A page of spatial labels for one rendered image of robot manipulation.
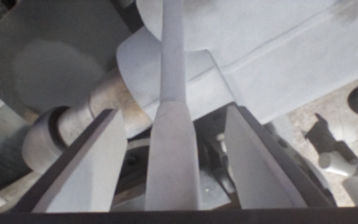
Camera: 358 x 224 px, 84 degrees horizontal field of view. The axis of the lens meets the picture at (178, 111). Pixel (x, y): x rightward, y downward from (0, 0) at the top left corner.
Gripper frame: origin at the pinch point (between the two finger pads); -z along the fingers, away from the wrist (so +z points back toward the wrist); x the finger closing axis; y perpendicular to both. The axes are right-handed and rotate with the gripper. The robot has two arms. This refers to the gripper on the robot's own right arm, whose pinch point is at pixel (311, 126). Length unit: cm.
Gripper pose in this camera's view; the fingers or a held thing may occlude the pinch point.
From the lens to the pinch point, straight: 112.2
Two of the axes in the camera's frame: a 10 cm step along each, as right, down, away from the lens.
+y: -9.7, -2.4, -0.4
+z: -1.0, 5.6, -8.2
